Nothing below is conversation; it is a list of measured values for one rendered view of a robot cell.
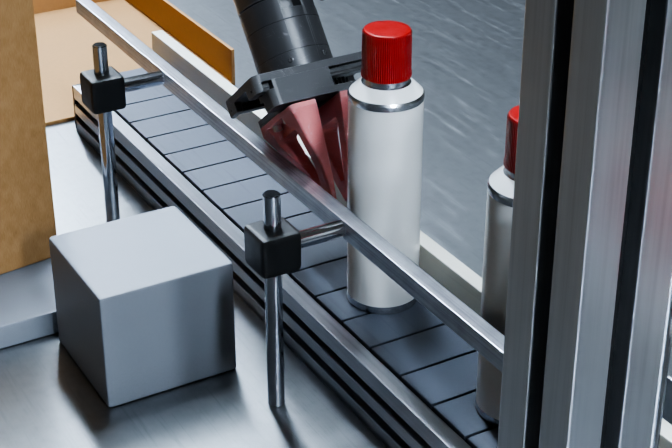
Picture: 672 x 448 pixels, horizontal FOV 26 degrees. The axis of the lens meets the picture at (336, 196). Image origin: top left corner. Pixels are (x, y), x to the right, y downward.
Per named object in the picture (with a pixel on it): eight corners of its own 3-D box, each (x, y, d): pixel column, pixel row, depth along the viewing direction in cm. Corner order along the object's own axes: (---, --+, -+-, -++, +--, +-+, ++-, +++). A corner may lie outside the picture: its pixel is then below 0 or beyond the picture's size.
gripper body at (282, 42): (383, 71, 107) (351, -22, 108) (259, 100, 103) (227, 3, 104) (349, 98, 113) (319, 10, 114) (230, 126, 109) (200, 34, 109)
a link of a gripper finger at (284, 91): (395, 180, 105) (354, 60, 106) (308, 204, 102) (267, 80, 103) (359, 203, 111) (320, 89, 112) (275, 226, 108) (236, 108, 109)
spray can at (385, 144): (432, 302, 104) (442, 33, 95) (370, 322, 102) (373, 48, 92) (394, 270, 108) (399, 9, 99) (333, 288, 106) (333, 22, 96)
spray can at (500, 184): (573, 416, 92) (600, 120, 82) (506, 441, 90) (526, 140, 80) (524, 375, 96) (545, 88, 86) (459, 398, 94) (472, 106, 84)
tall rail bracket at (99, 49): (182, 215, 126) (173, 37, 119) (103, 235, 123) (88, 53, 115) (167, 200, 129) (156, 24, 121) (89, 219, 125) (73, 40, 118)
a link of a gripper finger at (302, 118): (408, 177, 106) (367, 57, 107) (322, 200, 102) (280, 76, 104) (371, 199, 112) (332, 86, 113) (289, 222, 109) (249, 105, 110)
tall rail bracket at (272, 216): (358, 389, 103) (360, 182, 95) (267, 420, 100) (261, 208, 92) (335, 367, 106) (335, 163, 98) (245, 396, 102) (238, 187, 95)
